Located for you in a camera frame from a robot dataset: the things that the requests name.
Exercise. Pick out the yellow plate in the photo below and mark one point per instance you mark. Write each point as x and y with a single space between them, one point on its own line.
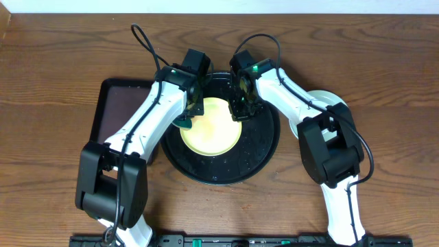
214 132

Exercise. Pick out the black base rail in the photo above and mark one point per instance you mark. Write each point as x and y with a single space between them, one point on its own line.
305 240

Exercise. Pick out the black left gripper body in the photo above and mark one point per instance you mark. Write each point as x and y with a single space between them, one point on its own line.
193 103

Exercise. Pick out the mint green plate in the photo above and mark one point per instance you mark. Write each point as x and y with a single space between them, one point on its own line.
322 99

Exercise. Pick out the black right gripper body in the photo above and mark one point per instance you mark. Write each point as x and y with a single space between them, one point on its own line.
243 108

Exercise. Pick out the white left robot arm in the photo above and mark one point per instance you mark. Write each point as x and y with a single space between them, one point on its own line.
112 176

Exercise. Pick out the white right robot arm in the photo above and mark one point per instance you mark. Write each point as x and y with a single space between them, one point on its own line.
330 148

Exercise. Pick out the black rectangular tray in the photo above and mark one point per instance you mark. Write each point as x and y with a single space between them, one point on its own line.
119 99

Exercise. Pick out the round black tray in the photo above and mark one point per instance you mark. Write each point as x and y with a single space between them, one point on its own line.
254 149

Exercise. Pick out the green and yellow sponge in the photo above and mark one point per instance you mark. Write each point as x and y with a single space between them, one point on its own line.
182 122

